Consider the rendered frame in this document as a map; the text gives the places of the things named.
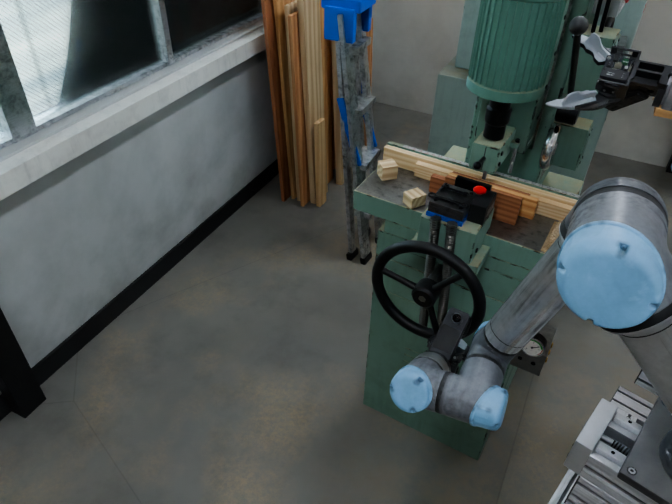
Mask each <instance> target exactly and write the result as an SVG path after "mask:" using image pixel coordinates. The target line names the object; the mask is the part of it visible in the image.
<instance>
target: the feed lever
mask: <svg viewBox="0 0 672 504"><path fill-rule="evenodd" d="M588 27H589V22H588V20H587V18H586V17H584V16H576V17H574V18H573V19H572V20H571V21H570V24H569V31H570V32H571V33H572V34H573V35H574V37H573V46H572V56H571V65H570V74H569V83H568V92H567V95H568V94H570V93H572V92H574V88H575V80H576V73H577V65H578V57H579V50H580V42H581V35H582V34H584V33H585V32H586V31H587V29H588ZM580 111H581V110H567V109H558V108H557V111H556V114H555V118H554V120H555V121H556V122H560V123H564V124H568V125H572V126H573V125H575V124H576V122H577V119H578V117H579V114H580Z"/></svg>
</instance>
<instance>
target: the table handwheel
mask: <svg viewBox="0 0 672 504"><path fill-rule="evenodd" d="M410 252H415V253H422V254H426V255H429V256H432V257H435V258H437V259H439V260H441V261H443V262H444V263H446V264H447V265H449V266H450V267H451V268H453V269H454V270H455V271H456V272H457V273H456V274H454V275H453V276H451V277H449V278H447V279H445V280H442V279H443V278H442V274H441V273H442V264H439V263H437V265H436V266H435V269H434V271H433V272H432V273H431V274H430V275H429V276H428V278H423V279H421V280H420V281H419V282H418V283H414V282H412V281H410V280H408V279H406V278H404V277H402V276H400V275H398V274H396V273H395V272H393V271H391V270H389V269H387V268H385V266H386V264H387V263H388V261H389V260H390V259H392V258H393V257H395V256H396V255H399V254H402V253H410ZM383 274H384V275H386V276H388V277H390V278H392V279H394V280H396V281H398V282H400V283H401V284H403V285H405V286H407V287H408V288H410V289H412V293H411V295H412V298H413V300H414V301H415V303H416V304H418V305H419V306H421V307H425V308H427V311H428V314H429V317H430V321H431V324H432V328H433V329H432V328H428V327H425V326H423V325H420V324H418V323H416V322H414V321H413V320H411V319H409V318H408V317H407V316H405V315H404V314H403V313H402V312H401V311H400V310H399V309H398V308H397V307H396V306H395V305H394V304H393V302H392V301H391V300H390V298H389V296H388V295H387V292H386V290H385V287H384V283H383ZM461 279H463V280H464V281H465V282H466V284H467V286H468V287H469V289H470V292H471V294H472V298H473V305H474V307H473V313H472V316H471V318H472V322H471V325H470V328H469V331H468V333H467V334H466V336H464V337H462V339H463V338H466V337H467V336H469V335H471V334H472V333H474V332H475V331H476V330H477V329H478V328H479V326H480V325H481V323H482V322H483V319H484V317H485V313H486V298H485V293H484V290H483V287H482V285H481V283H480V281H479V279H478V278H477V276H476V274H475V273H474V272H473V270H472V269H471V268H470V267H469V266H468V265H467V264H466V263H465V262H464V261H463V260H462V259H461V258H459V257H458V256H457V255H455V254H454V253H452V252H451V251H449V250H447V249H445V248H443V247H441V246H438V245H436V244H433V243H429V242H425V241H418V240H407V241H401V242H397V243H394V244H392V245H390V246H388V247H387V248H385V249H384V250H383V251H382V252H381V253H380V254H379V255H378V257H377V258H376V260H375V262H374V265H373V269H372V285H373V289H374V292H375V295H376V297H377V299H378V301H379V303H380V304H381V306H382V307H383V309H384V310H385V311H386V312H387V314H388V315H389V316H390V317H391V318H392V319H393V320H394V321H395V322H397V323H398V324H399V325H400V326H402V327H403V328H405V329H406V330H408V331H410V332H412V333H413V334H416V335H418V336H420V337H423V338H426V339H429V338H430V337H431V336H433V335H437V333H438V331H439V325H438V322H437V318H436V314H435V310H434V306H433V305H434V304H435V302H436V301H437V299H438V297H439V296H440V294H441V289H443V288H445V287H446V286H448V285H450V284H452V283H454V282H457V281H459V280H461Z"/></svg>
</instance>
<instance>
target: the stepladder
mask: <svg viewBox="0 0 672 504"><path fill-rule="evenodd" d="M375 3H376V0H321V7H322V8H324V39H327V40H333V41H335V45H336V61H337V77H338V93H339V98H337V102H338V106H339V110H340V124H341V140H342V156H343V172H344V188H345V203H346V219H347V235H348V251H349V252H348V253H347V254H346V258H347V260H350V261H352V260H353V259H354V258H355V257H356V256H357V255H358V253H359V252H358V248H357V247H356V244H355V226H354V215H355V216H357V225H358V235H359V245H360V256H361V258H360V263H361V264H363V265H366V264H367V262H368V261H369V260H370V259H371V258H372V253H371V252H370V243H369V235H370V233H371V228H370V227H369V221H368V219H369V220H370V219H371V217H372V216H373V215H371V214H368V213H365V212H362V211H359V210H357V209H355V210H354V208H353V189H352V174H353V184H354V190H355V189H356V188H357V187H358V186H359V185H360V184H361V183H362V182H363V181H364V180H365V179H366V171H367V169H368V168H369V171H370V174H371V173H373V172H374V171H375V170H376V169H377V159H376V158H377V157H378V156H379V154H380V149H377V148H376V147H377V142H376V138H375V134H374V122H373V110H372V105H373V104H374V103H375V102H376V97H375V96H371V86H370V74H369V62H368V50H367V46H368V45H370V44H371V37H368V36H366V32H369V31H370V30H371V19H372V5H374V4H375ZM363 118H364V122H365V128H366V139H367V146H365V142H364V123H363ZM351 168H352V170H351ZM374 225H375V236H376V237H375V243H377V236H378V229H379V228H380V227H381V226H382V219H381V218H380V217H377V216H374Z"/></svg>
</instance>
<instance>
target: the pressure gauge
mask: <svg viewBox="0 0 672 504"><path fill-rule="evenodd" d="M531 347H533V349H531ZM534 347H538V348H534ZM546 347H547V340H546V338H545V337H544V336H543V335H541V334H540V333H537V334H536V335H535V336H534V337H533V338H532V339H531V340H530V341H529V342H528V343H527V344H526V346H525V347H524V348H523V349H522V351H523V352H524V353H525V354H526V355H528V356H531V357H540V356H542V355H543V354H544V353H545V349H546Z"/></svg>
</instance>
